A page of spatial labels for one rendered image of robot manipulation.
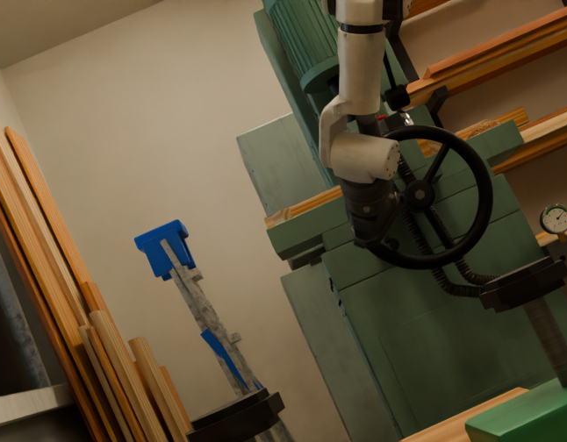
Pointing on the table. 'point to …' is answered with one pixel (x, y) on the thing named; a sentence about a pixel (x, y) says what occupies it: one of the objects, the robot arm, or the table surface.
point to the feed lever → (395, 96)
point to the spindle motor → (307, 40)
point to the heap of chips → (484, 128)
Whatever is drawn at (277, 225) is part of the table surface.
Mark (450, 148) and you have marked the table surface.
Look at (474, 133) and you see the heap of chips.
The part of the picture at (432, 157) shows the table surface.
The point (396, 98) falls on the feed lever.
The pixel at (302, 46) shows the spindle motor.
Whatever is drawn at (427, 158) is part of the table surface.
